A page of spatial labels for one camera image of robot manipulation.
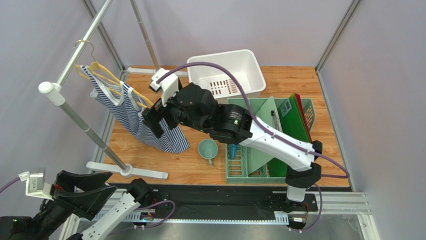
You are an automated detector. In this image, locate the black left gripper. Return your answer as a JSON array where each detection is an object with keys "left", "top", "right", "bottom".
[{"left": 30, "top": 169, "right": 117, "bottom": 240}]

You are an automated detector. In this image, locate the blue white striped tank top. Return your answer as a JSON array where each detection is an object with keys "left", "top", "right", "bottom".
[{"left": 79, "top": 64, "right": 191, "bottom": 154}]

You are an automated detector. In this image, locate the yellow velvet hanger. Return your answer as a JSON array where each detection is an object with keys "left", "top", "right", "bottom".
[{"left": 73, "top": 39, "right": 155, "bottom": 110}]

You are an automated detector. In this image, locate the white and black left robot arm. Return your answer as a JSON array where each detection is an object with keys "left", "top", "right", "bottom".
[{"left": 0, "top": 170, "right": 153, "bottom": 240}]

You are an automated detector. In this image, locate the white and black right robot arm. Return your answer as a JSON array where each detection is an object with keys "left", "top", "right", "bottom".
[{"left": 142, "top": 81, "right": 322, "bottom": 202}]

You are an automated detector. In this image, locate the teal plastic cup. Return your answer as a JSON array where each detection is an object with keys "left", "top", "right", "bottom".
[{"left": 197, "top": 139, "right": 219, "bottom": 166}]

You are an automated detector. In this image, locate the blue white small box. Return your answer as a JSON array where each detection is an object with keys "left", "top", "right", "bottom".
[{"left": 229, "top": 144, "right": 238, "bottom": 160}]

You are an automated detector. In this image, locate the silver clothes rack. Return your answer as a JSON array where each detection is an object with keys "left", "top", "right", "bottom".
[{"left": 34, "top": 0, "right": 194, "bottom": 184}]

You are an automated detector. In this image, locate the green plastic dish rack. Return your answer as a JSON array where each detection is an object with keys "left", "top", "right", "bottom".
[{"left": 225, "top": 98, "right": 316, "bottom": 184}]

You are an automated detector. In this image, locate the white plastic tub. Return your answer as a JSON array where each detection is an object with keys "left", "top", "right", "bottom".
[{"left": 187, "top": 49, "right": 267, "bottom": 104}]

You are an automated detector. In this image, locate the light green cutting board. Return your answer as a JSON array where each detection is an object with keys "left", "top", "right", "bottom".
[{"left": 246, "top": 96, "right": 281, "bottom": 175}]

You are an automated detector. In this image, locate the red cutting board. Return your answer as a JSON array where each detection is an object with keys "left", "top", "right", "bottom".
[{"left": 294, "top": 93, "right": 312, "bottom": 142}]

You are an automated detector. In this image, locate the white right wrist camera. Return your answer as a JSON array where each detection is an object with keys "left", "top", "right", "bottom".
[{"left": 149, "top": 68, "right": 179, "bottom": 107}]

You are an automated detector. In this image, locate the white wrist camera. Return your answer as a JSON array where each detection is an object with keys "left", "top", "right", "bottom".
[
  {"left": 18, "top": 167, "right": 53, "bottom": 200},
  {"left": 149, "top": 68, "right": 179, "bottom": 107}
]

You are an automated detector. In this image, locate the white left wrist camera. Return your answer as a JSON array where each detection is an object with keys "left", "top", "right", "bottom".
[{"left": 18, "top": 167, "right": 53, "bottom": 200}]

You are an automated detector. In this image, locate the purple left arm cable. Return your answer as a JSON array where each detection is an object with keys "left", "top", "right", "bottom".
[{"left": 0, "top": 176, "right": 22, "bottom": 195}]

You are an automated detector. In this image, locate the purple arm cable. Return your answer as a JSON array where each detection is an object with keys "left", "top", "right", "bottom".
[
  {"left": 0, "top": 176, "right": 22, "bottom": 195},
  {"left": 155, "top": 61, "right": 351, "bottom": 179}
]

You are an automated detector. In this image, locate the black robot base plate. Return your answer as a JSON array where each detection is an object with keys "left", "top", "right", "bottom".
[{"left": 151, "top": 184, "right": 319, "bottom": 221}]

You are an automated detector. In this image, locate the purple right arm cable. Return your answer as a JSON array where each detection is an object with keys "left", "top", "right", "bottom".
[{"left": 155, "top": 61, "right": 351, "bottom": 179}]

